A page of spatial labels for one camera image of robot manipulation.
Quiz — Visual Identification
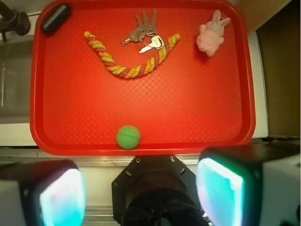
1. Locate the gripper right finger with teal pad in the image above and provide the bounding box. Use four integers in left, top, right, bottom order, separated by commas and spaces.
196, 144, 301, 226

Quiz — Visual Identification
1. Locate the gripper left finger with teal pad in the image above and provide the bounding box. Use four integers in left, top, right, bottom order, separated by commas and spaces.
0, 160, 86, 226

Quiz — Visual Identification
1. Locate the green dimpled ball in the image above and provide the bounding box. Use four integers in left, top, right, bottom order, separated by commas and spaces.
116, 125, 141, 150

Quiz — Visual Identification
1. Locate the red plastic tray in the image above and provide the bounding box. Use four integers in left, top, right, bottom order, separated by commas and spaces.
30, 0, 255, 156

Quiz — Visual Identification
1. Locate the grey plastic sink basin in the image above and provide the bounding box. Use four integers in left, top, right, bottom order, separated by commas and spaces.
0, 35, 33, 124

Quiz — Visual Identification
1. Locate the pink plush bunny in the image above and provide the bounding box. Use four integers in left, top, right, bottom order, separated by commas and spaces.
196, 10, 231, 57

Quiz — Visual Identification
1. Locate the brown cardboard sheet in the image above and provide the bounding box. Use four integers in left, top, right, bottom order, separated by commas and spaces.
237, 0, 301, 139

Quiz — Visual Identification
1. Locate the dark oblong capsule object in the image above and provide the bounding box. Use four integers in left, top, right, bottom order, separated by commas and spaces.
40, 3, 71, 34

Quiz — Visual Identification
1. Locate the grey sink faucet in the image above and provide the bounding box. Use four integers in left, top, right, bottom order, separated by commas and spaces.
0, 1, 31, 42

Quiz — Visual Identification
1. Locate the multicolour twisted rope toy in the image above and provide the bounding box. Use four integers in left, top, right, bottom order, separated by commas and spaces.
84, 31, 181, 80

